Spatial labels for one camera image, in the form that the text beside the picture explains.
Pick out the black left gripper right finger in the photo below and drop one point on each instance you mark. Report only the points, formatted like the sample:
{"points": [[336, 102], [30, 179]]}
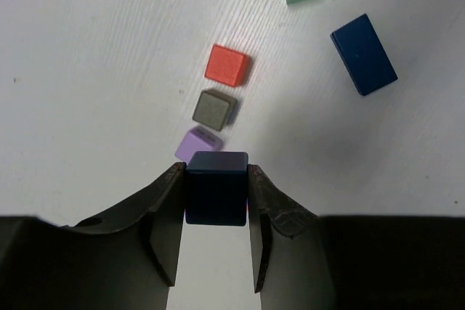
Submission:
{"points": [[304, 261]]}

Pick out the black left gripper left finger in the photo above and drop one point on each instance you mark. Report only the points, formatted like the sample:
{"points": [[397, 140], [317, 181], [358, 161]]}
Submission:
{"points": [[124, 257]]}

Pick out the blue cube block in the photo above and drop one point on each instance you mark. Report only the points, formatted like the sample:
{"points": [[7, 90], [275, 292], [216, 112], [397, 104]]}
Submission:
{"points": [[217, 189]]}

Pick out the purple wood block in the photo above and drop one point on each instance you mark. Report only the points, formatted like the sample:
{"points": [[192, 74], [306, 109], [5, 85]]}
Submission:
{"points": [[197, 139]]}

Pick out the brown wood block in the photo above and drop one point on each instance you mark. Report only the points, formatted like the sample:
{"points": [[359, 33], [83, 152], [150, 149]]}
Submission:
{"points": [[214, 109]]}

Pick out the red wood block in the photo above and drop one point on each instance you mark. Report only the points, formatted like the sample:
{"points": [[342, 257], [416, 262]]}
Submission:
{"points": [[227, 66]]}

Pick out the dark blue long block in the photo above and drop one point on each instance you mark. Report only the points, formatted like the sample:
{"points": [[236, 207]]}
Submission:
{"points": [[363, 55]]}

